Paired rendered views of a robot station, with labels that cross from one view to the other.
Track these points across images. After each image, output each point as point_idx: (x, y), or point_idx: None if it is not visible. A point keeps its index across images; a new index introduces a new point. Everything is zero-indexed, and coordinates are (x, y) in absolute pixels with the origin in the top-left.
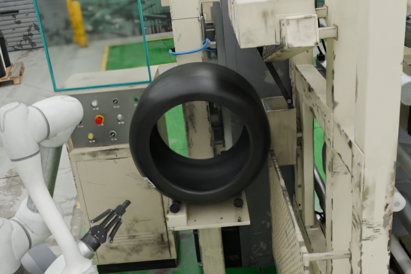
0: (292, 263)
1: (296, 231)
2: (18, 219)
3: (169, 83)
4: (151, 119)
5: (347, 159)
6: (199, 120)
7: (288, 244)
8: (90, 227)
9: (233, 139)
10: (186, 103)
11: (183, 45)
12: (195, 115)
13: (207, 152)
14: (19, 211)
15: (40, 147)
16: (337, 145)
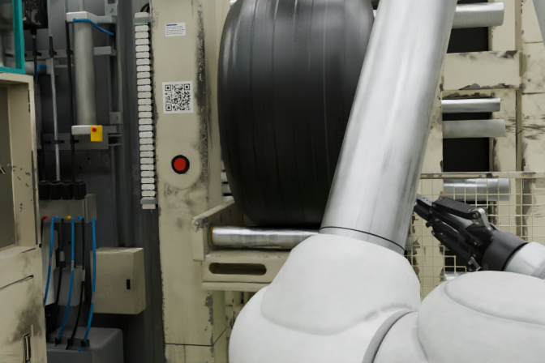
0: (455, 256)
1: (501, 172)
2: (396, 309)
3: None
4: (370, 29)
5: (501, 75)
6: (214, 124)
7: (422, 249)
8: (486, 227)
9: (142, 210)
10: (206, 83)
11: None
12: (212, 111)
13: (219, 193)
14: (384, 279)
15: None
16: (460, 79)
